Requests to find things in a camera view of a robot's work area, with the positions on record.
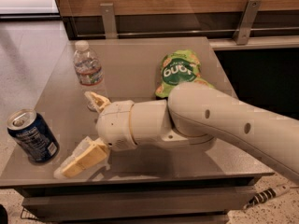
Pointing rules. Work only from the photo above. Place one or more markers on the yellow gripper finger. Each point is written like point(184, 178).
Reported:
point(96, 102)
point(87, 154)

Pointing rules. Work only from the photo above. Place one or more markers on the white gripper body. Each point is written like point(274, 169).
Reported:
point(114, 125)

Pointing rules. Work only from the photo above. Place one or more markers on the green snack bag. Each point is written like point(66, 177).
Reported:
point(179, 67)

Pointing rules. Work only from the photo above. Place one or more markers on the blue pepsi can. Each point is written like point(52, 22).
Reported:
point(31, 132)

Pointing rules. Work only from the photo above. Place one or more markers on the left metal bracket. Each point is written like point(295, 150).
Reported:
point(109, 20)

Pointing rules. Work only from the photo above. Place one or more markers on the horizontal metal rail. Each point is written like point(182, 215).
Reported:
point(255, 32)

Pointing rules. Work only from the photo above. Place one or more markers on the clear plastic water bottle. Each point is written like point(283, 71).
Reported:
point(88, 69)

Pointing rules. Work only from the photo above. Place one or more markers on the grey table drawer unit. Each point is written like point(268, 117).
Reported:
point(196, 184)

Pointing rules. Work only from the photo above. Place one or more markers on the right metal bracket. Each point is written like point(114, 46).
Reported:
point(242, 33)

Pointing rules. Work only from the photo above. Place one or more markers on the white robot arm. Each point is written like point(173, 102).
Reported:
point(192, 114)

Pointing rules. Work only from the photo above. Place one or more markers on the metal bracket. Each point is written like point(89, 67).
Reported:
point(242, 33)
point(109, 20)

